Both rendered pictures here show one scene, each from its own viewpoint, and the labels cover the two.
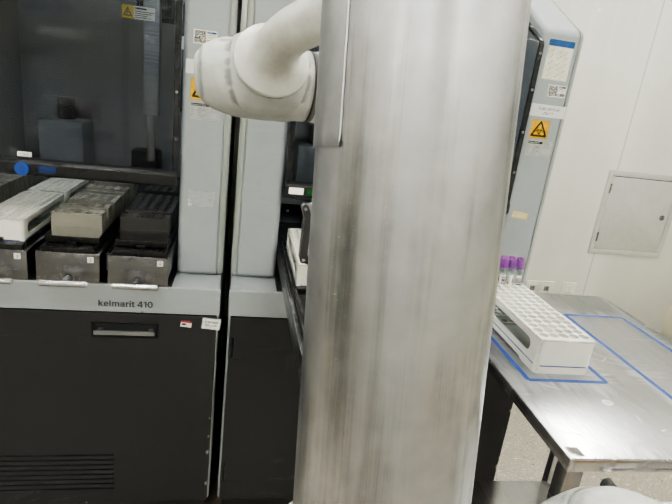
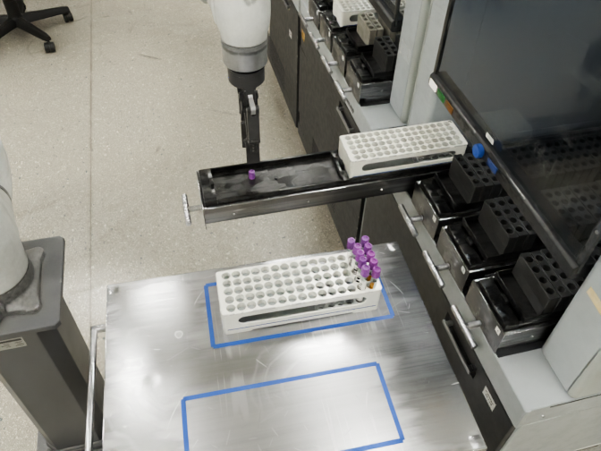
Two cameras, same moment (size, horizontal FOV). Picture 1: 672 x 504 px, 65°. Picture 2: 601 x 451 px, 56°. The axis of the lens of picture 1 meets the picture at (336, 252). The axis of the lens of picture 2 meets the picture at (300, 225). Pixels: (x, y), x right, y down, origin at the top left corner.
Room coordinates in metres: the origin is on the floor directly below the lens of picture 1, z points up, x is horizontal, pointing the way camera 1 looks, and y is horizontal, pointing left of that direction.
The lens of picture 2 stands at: (0.90, -1.01, 1.71)
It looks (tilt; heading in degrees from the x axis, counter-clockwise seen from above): 47 degrees down; 86
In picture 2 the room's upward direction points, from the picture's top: 2 degrees clockwise
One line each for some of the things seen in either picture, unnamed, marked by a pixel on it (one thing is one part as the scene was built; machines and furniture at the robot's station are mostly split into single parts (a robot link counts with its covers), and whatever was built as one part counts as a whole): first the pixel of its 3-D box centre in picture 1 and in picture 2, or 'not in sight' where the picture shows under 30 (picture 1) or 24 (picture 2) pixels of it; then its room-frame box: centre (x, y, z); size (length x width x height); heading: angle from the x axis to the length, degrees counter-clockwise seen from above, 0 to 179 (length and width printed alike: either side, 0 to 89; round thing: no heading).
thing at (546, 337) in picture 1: (523, 319); (298, 290); (0.94, -0.37, 0.85); 0.30 x 0.10 x 0.06; 10
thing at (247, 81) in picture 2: not in sight; (247, 82); (0.85, 0.00, 1.06); 0.08 x 0.07 x 0.09; 102
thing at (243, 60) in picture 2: not in sight; (244, 50); (0.85, 0.00, 1.14); 0.09 x 0.09 x 0.06
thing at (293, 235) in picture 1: (311, 257); (402, 149); (1.21, 0.06, 0.83); 0.30 x 0.10 x 0.06; 12
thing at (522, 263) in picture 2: not in sight; (534, 284); (1.40, -0.37, 0.85); 0.12 x 0.02 x 0.06; 101
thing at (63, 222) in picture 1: (77, 224); (366, 30); (1.19, 0.62, 0.85); 0.12 x 0.02 x 0.06; 103
